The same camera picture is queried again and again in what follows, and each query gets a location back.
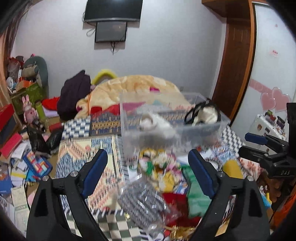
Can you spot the white drawstring pouch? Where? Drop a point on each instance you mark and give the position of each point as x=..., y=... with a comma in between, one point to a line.
x=154, y=122

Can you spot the clear plastic storage box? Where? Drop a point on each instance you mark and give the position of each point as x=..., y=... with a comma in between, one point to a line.
x=134, y=140

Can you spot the small black wall monitor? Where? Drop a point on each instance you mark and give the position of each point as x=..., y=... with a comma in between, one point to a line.
x=110, y=31

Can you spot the pink bunny plush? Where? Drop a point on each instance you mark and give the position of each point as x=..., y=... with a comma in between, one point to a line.
x=29, y=113

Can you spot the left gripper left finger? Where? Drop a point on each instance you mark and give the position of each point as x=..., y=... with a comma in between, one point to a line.
x=47, y=220

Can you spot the black and white headband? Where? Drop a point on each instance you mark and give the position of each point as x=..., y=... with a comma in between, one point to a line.
x=205, y=112

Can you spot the yellow sponge pouch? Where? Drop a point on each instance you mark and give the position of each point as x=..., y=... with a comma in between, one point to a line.
x=232, y=169

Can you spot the grey plush toy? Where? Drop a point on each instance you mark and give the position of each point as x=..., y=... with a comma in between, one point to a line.
x=36, y=67

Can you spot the black plastic bag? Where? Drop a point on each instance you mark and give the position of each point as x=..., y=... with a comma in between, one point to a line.
x=41, y=147

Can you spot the dark purple jacket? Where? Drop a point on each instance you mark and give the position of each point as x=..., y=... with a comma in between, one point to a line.
x=74, y=89

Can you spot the patterned patchwork bedspread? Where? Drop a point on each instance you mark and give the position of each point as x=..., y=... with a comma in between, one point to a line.
x=82, y=138

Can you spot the colourful pencil case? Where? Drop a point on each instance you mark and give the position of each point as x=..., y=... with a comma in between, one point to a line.
x=39, y=165

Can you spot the beige fleece blanket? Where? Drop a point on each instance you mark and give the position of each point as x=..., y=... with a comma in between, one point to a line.
x=134, y=88

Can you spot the red embroidered pouch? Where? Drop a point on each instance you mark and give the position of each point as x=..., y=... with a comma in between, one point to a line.
x=179, y=202

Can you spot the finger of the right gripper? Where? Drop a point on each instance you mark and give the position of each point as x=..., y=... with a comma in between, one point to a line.
x=256, y=138
x=256, y=156

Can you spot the pink heart wall stickers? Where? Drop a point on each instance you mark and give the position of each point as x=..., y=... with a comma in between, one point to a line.
x=271, y=98

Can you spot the checkered silver bag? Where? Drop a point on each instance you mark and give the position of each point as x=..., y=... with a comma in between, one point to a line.
x=145, y=205

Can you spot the green knitted glove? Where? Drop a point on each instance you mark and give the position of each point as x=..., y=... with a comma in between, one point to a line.
x=198, y=202

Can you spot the wooden overhead cabinet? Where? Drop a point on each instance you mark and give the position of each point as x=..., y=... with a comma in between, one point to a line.
x=229, y=8

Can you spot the red gift box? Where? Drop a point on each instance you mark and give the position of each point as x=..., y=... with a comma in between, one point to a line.
x=6, y=113

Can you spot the wooden door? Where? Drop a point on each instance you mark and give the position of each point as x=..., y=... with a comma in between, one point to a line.
x=231, y=80

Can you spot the black wall television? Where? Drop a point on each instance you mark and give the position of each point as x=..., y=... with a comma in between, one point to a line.
x=110, y=10

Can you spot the colourful floral scrunchie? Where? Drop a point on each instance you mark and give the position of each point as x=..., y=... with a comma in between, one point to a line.
x=161, y=168

